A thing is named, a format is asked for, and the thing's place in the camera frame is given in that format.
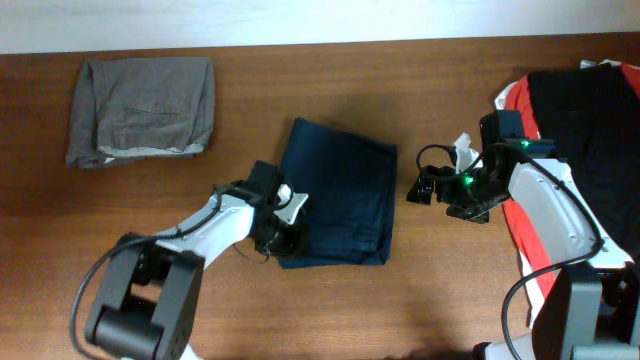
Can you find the black garment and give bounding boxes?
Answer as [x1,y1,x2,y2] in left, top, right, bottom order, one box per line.
[528,64,639,257]

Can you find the navy blue shorts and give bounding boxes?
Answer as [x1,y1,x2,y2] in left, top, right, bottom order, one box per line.
[279,118,398,269]

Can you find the red garment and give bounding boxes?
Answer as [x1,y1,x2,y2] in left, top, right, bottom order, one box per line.
[494,59,639,328]

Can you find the folded grey shorts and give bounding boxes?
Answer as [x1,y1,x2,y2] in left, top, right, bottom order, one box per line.
[65,57,216,169]

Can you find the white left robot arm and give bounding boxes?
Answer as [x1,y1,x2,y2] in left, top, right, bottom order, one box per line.
[77,161,309,360]

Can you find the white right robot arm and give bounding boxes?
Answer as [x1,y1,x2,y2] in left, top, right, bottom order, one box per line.
[407,110,639,360]

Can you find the white patterned garment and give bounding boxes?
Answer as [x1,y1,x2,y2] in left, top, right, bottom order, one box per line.
[494,59,621,113]

